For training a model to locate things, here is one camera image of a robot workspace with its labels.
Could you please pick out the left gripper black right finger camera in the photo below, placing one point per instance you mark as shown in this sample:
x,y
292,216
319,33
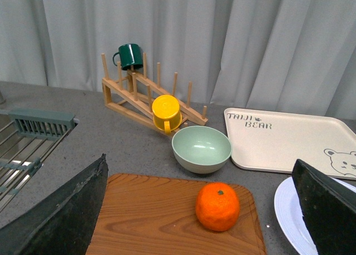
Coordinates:
x,y
328,209

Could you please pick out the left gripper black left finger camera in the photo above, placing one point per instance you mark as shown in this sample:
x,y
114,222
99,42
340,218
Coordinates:
x,y
64,222

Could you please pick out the white ridged plate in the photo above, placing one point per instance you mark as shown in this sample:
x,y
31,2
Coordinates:
x,y
290,218

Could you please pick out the orange fruit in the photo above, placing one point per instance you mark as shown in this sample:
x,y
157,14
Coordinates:
x,y
217,206

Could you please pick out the wooden cutting board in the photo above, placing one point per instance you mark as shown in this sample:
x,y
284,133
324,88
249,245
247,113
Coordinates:
x,y
156,215

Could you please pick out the beige bear tray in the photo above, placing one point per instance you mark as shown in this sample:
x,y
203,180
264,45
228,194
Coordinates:
x,y
273,141

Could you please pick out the grey sink drying rack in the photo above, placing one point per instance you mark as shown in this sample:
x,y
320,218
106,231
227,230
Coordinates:
x,y
28,137

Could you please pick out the light green bowl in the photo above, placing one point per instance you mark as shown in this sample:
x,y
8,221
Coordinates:
x,y
200,149

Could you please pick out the wooden dish rack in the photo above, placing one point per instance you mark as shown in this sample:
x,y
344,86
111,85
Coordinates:
x,y
131,95

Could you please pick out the yellow mug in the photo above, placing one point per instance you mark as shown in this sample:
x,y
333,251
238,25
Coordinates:
x,y
166,113

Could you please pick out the grey curtain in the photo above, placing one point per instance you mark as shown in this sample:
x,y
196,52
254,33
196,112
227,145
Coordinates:
x,y
279,55

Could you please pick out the dark green mug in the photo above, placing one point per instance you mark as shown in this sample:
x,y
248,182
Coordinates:
x,y
130,56

